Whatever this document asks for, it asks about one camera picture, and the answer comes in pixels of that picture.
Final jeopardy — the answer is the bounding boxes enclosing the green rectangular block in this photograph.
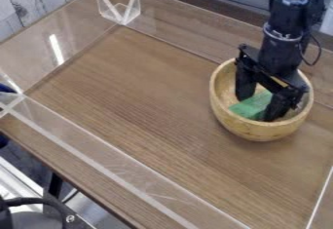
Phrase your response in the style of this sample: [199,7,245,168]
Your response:
[229,91,272,121]

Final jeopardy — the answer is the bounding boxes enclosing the blue object at left edge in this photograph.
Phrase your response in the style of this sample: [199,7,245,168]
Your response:
[0,82,19,149]

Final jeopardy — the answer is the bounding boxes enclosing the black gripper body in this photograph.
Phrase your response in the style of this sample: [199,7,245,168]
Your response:
[235,22,309,93]

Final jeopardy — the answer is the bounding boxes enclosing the black cable bottom left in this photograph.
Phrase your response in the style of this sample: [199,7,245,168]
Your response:
[0,197,67,229]

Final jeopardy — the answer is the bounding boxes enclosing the brown wooden bowl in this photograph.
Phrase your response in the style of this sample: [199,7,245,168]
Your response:
[210,58,314,141]

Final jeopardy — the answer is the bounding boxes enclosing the black table leg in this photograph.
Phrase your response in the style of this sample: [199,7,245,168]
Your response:
[48,173,64,199]

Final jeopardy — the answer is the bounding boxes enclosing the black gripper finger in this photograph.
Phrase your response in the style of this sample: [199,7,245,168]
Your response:
[262,87,305,122]
[235,66,257,101]

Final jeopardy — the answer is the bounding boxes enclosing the clear acrylic enclosure wall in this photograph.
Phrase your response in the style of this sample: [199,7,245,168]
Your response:
[0,0,333,229]

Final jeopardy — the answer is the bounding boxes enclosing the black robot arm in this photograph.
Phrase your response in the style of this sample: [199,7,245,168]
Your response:
[235,0,325,122]

